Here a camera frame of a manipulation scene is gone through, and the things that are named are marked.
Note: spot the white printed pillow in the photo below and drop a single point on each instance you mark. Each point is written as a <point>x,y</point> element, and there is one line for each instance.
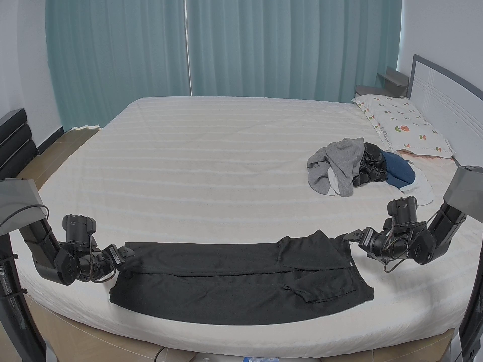
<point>403,123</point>

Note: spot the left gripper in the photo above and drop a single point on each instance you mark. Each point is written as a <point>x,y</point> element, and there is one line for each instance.
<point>111,262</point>

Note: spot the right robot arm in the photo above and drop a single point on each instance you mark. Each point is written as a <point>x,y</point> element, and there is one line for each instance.
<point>445,221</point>

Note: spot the bed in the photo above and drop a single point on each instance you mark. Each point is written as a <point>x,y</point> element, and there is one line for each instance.
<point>207,164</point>

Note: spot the grey bedside table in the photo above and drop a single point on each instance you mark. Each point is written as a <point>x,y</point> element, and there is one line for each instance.
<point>388,83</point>

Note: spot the blue-green curtain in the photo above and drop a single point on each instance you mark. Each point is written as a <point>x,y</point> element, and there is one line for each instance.
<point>113,43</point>
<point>294,32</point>

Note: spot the pile of clothes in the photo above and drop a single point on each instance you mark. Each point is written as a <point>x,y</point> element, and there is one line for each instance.
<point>343,160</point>

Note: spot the black chest of drawers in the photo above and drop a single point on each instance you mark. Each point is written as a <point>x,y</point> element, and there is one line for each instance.
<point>15,145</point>

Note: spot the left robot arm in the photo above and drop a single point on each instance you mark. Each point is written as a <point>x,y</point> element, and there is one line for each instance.
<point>41,247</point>

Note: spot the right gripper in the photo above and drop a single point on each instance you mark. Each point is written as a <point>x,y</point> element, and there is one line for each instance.
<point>371,243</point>

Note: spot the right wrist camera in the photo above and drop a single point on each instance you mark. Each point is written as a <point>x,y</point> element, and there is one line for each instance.
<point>387,224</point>

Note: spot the black T-shirt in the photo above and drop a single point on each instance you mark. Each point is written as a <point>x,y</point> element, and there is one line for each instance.
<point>226,285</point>

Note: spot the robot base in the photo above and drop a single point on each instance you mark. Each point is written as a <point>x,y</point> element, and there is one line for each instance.
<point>256,358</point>

